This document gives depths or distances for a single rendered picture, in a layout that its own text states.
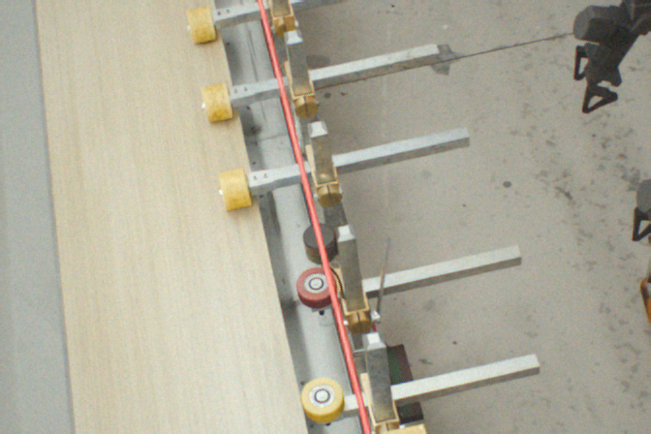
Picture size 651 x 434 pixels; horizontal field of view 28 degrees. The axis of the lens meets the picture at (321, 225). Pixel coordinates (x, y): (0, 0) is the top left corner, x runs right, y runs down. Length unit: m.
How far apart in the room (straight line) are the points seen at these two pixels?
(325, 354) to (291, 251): 0.29
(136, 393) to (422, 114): 1.80
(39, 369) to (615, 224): 3.07
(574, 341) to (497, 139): 0.74
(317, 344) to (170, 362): 0.43
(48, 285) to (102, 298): 1.79
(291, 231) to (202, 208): 0.35
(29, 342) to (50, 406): 0.04
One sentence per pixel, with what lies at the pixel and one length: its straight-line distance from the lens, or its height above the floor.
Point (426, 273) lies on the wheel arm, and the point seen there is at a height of 0.86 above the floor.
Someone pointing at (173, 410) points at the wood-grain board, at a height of 0.90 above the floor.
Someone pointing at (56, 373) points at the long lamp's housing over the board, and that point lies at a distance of 0.80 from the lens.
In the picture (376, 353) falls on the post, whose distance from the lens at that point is 2.22.
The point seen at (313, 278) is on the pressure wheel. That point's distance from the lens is 2.56.
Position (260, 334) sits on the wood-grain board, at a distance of 2.51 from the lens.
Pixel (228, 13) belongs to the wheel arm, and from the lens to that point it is 3.00.
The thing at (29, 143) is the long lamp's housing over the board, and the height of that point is 2.36.
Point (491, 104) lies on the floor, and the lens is 4.03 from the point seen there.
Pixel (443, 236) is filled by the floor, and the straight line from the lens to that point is 3.72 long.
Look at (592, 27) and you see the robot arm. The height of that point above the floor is 1.20.
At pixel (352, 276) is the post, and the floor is 0.99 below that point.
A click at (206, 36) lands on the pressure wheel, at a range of 2.99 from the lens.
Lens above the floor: 3.01
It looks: 53 degrees down
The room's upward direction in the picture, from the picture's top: 10 degrees counter-clockwise
